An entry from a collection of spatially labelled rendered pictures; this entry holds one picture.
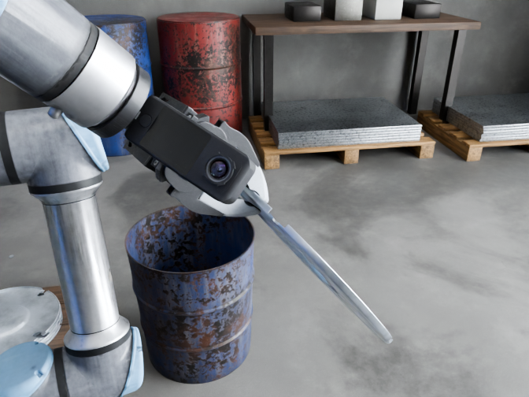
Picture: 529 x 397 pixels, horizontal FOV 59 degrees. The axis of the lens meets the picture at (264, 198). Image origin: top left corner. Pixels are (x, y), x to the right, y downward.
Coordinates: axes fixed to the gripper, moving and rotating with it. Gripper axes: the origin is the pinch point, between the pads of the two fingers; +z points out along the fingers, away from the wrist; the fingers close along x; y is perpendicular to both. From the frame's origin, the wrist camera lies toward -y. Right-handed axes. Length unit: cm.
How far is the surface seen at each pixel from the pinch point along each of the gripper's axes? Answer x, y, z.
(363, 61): -153, 252, 237
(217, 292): 29, 62, 66
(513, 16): -262, 196, 299
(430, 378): 13, 23, 135
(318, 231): -8, 117, 156
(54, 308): 58, 82, 36
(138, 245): 35, 98, 57
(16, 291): 64, 97, 31
